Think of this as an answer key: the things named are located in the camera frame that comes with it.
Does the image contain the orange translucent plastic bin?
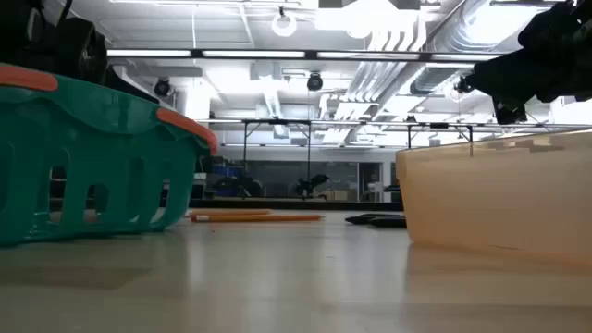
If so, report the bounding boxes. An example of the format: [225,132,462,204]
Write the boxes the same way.
[395,129,592,265]

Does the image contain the white ring light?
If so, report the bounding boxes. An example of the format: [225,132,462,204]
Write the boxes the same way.
[271,6,298,39]

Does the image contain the black hanging round lamp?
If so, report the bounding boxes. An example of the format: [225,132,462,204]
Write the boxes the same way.
[153,77,173,98]
[305,71,325,93]

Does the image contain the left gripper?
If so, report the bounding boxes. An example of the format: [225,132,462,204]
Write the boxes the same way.
[45,16,161,105]

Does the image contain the black background rig frame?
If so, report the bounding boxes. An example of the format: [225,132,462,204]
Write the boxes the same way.
[383,120,592,152]
[198,117,320,200]

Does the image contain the overhead light bar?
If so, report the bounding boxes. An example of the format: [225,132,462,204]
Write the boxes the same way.
[105,48,505,61]

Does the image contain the blue storage crates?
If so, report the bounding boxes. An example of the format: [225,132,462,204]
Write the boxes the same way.
[212,164,244,198]

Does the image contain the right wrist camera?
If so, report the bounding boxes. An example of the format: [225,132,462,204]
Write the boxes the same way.
[517,0,592,51]

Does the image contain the black aluminium table frame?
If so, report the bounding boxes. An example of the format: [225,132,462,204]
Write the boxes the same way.
[188,197,406,212]

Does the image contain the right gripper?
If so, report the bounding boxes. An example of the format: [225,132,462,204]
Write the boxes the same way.
[465,44,592,127]

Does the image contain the green basket with orange rim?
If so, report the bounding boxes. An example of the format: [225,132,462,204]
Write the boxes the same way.
[0,63,219,247]

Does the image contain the yellow wooden pencil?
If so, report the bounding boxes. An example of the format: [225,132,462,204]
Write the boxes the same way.
[190,213,326,224]

